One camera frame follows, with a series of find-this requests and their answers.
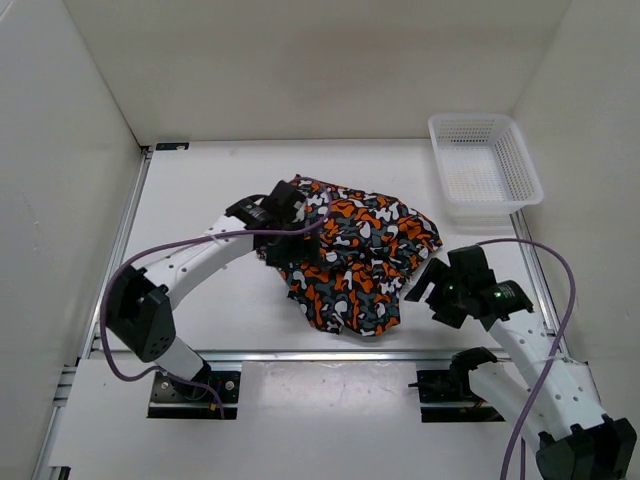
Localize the front aluminium rail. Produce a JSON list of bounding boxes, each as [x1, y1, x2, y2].
[[200, 349, 457, 362]]

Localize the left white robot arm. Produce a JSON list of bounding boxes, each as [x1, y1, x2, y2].
[[99, 181, 331, 401]]

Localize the white plastic basket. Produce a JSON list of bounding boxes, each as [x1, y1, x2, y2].
[[428, 113, 544, 226]]

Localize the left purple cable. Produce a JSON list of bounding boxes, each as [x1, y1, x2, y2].
[[98, 175, 332, 419]]

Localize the orange camouflage shorts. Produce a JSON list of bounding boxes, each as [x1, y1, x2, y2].
[[273, 176, 442, 337]]

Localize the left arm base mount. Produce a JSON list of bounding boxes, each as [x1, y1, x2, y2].
[[147, 368, 241, 421]]

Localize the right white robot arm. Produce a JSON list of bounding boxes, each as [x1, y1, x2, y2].
[[406, 245, 638, 479]]

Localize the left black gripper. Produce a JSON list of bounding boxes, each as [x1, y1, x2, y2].
[[266, 217, 323, 271]]

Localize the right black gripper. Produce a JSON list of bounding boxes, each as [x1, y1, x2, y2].
[[404, 257, 469, 328]]

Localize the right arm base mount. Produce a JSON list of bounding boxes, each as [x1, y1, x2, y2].
[[408, 370, 504, 424]]

